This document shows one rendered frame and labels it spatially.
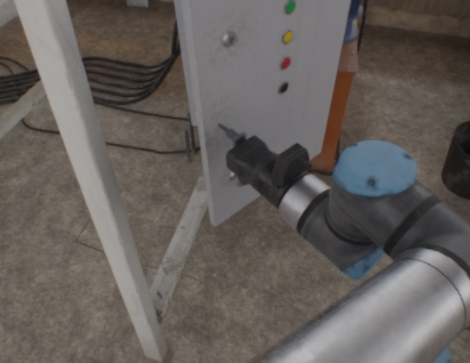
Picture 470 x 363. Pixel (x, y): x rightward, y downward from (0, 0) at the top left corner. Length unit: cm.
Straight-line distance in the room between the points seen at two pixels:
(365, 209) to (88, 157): 57
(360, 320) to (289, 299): 126
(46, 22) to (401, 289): 63
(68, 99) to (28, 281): 120
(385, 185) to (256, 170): 26
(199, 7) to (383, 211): 38
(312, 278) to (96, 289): 90
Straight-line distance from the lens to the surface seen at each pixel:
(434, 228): 44
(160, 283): 135
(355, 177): 44
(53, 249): 187
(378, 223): 45
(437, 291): 37
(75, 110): 76
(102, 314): 164
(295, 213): 58
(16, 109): 231
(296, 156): 57
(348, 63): 162
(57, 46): 71
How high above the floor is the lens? 144
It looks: 48 degrees down
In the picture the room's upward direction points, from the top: 2 degrees counter-clockwise
